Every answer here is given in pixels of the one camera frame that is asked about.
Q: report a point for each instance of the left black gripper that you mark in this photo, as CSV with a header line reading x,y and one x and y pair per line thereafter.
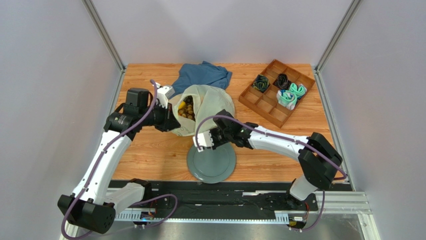
x,y
169,122

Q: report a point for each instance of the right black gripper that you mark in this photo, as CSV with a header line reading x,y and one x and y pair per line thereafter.
x,y
217,133

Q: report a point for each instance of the translucent pale green plastic bag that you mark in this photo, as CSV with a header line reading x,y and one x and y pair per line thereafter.
x,y
208,101

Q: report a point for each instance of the grey round plate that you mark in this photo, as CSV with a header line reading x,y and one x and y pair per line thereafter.
x,y
212,166

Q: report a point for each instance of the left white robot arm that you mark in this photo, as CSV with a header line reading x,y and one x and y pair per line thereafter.
x,y
89,206

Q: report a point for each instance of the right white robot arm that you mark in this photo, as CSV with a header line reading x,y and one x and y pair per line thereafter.
x,y
319,160

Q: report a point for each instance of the fake yellow lemon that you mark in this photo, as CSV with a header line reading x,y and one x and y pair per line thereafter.
x,y
182,105

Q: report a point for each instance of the fake brown longan bunch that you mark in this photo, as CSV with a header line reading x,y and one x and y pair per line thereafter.
x,y
188,112

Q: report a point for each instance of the blue crumpled cloth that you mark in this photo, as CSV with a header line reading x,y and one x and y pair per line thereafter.
x,y
204,73

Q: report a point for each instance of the dark green rolled sock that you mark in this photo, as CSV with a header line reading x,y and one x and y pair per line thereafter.
x,y
261,83

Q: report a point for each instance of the brown wooden divided tray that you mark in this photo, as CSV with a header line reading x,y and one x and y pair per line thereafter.
x,y
263,108

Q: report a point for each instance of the white teal rolled sock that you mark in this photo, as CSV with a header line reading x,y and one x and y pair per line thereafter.
x,y
287,99

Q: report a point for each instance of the black rolled sock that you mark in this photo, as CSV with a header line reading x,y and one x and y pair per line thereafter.
x,y
282,82

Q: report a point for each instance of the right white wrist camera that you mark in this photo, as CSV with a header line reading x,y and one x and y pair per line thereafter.
x,y
203,141

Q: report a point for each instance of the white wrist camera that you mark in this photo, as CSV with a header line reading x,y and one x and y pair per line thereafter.
x,y
203,141
164,93

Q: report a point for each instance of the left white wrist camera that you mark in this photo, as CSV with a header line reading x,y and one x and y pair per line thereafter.
x,y
164,93

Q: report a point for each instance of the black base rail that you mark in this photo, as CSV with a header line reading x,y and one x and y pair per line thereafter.
x,y
225,202

